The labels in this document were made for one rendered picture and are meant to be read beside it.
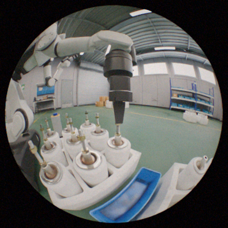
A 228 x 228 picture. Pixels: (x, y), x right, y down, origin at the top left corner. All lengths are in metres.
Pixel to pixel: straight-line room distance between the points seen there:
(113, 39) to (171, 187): 0.45
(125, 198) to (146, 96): 5.27
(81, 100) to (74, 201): 5.43
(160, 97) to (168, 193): 5.00
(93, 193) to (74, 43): 0.42
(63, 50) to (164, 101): 5.05
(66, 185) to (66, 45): 0.36
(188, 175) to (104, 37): 0.43
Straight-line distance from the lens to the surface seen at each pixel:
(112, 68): 0.17
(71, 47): 0.25
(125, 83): 0.16
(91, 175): 0.17
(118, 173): 0.24
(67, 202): 0.25
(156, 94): 5.10
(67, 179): 0.19
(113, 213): 0.40
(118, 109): 0.17
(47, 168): 0.18
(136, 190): 0.41
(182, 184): 0.29
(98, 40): 0.21
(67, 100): 5.26
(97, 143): 0.30
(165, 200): 0.26
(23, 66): 0.60
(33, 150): 0.16
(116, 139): 0.23
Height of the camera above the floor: 0.40
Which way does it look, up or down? 12 degrees down
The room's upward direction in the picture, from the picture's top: straight up
